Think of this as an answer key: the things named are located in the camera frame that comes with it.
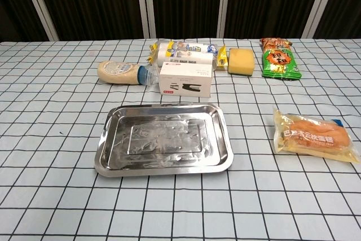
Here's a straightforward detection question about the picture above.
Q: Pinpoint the rectangular stainless steel tray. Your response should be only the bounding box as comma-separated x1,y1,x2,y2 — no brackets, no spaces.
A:
94,102,235,178

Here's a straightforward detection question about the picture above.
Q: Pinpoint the small yellow packet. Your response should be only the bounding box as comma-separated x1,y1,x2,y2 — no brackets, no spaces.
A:
216,45,230,70

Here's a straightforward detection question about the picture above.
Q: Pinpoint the white garbage bag roll pack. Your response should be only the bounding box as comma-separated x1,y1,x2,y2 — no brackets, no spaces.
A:
148,40,218,71

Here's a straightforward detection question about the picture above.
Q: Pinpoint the dark folding screen with frames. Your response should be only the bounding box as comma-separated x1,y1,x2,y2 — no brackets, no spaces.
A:
0,0,361,42

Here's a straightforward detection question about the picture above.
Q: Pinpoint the white cardboard stapler box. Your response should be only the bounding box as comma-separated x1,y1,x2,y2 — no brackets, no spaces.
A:
158,61,213,98

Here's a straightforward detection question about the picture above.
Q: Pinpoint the white black grid tablecloth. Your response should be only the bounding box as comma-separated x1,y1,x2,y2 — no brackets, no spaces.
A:
0,37,361,241

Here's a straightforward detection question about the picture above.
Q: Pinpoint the yellow sponge with dark base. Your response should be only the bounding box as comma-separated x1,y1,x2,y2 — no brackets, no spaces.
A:
227,47,256,78

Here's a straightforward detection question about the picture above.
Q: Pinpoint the packaged bread in clear wrapper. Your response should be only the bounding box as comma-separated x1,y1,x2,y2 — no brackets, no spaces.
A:
272,106,361,164

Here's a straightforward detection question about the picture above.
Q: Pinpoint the green and red snack bag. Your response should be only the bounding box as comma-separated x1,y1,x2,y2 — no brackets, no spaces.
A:
259,37,302,81

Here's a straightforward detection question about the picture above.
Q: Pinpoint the cream sauce squeeze bottle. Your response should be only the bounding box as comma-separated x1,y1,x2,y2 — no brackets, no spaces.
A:
96,60,157,87

